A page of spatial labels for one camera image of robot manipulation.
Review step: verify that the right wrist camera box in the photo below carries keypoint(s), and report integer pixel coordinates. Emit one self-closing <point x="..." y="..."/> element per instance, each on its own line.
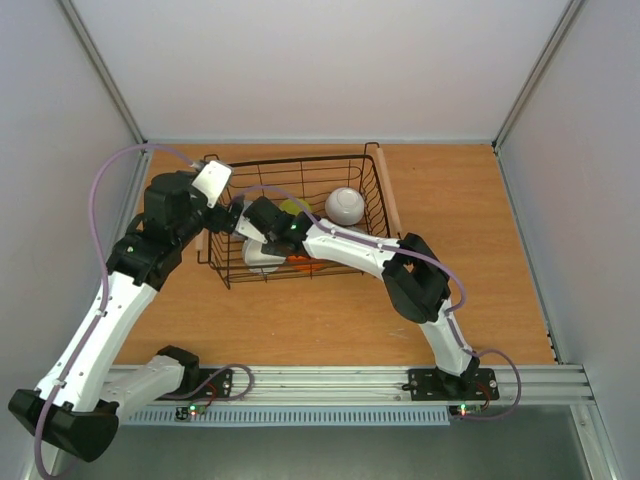
<point x="245" y="229"/>

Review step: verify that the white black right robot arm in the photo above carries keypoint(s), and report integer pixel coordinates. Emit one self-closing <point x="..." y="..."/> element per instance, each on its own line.
<point x="416" y="282"/>

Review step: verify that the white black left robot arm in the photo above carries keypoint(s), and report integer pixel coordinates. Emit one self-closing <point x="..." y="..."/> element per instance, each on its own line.
<point x="71" y="408"/>

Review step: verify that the left small circuit board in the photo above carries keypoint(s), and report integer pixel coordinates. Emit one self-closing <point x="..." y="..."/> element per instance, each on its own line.
<point x="189" y="413"/>

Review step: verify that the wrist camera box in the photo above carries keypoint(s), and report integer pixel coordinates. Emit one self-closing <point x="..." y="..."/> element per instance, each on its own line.
<point x="212" y="180"/>
<point x="245" y="229"/>

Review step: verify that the right small circuit board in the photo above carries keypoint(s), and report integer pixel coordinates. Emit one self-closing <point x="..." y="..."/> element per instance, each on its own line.
<point x="465" y="409"/>

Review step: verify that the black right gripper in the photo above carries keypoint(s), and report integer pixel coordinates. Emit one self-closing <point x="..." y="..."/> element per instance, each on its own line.
<point x="283" y="243"/>

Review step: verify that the plain white bowl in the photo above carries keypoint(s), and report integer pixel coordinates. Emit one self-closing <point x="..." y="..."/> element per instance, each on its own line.
<point x="345" y="206"/>

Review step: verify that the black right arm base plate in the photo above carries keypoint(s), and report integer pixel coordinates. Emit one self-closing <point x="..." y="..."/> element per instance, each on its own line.
<point x="430" y="384"/>

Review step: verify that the right wooden rack handle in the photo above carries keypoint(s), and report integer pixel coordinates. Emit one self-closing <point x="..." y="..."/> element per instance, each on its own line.
<point x="387" y="190"/>

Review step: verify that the lime green bowl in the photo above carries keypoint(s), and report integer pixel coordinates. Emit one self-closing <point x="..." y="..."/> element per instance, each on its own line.
<point x="295" y="206"/>

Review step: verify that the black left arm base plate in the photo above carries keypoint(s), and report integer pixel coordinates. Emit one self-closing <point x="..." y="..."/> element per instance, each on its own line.
<point x="210" y="382"/>

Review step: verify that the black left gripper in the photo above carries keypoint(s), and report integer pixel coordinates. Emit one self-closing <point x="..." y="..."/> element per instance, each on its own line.
<point x="220" y="222"/>

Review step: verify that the grey slotted cable duct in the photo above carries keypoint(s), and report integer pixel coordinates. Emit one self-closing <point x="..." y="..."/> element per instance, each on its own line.
<point x="297" y="416"/>

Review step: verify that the small circuit board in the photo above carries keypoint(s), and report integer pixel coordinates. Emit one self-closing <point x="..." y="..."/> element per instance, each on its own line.
<point x="189" y="413"/>
<point x="465" y="409"/>

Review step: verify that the white bottom stack bowl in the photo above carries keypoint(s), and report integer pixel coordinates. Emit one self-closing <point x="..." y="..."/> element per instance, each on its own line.
<point x="258" y="262"/>

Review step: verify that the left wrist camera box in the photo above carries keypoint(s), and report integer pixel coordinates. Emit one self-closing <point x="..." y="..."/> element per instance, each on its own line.
<point x="212" y="180"/>

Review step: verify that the orange rimmed stack bowl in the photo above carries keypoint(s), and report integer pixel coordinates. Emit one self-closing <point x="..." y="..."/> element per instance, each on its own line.
<point x="305" y="264"/>

